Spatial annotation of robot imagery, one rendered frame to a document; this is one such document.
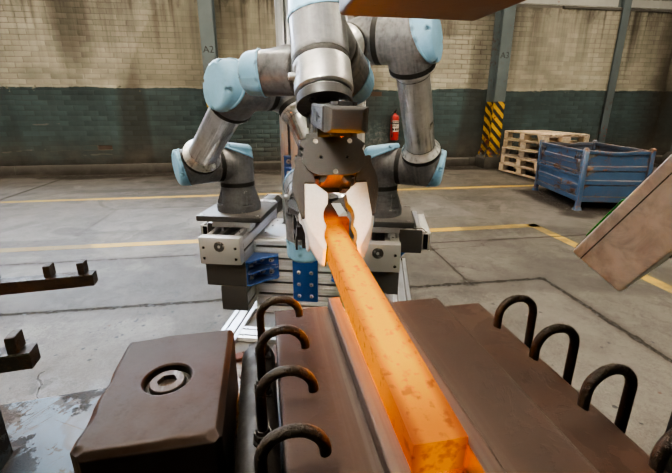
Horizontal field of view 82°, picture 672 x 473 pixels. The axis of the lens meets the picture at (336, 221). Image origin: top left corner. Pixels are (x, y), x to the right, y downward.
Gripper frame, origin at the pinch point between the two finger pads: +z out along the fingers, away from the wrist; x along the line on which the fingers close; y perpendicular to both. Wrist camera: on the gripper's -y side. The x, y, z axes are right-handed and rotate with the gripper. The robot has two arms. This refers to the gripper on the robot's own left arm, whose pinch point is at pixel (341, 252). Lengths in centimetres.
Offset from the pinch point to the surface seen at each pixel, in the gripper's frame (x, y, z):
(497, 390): -6.2, -16.6, 11.9
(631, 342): -174, 138, 38
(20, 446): 47, 32, 23
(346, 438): 4.3, -18.4, 12.8
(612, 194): -386, 325, -90
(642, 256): -40.1, 1.5, 3.0
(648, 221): -39.9, -0.6, -1.2
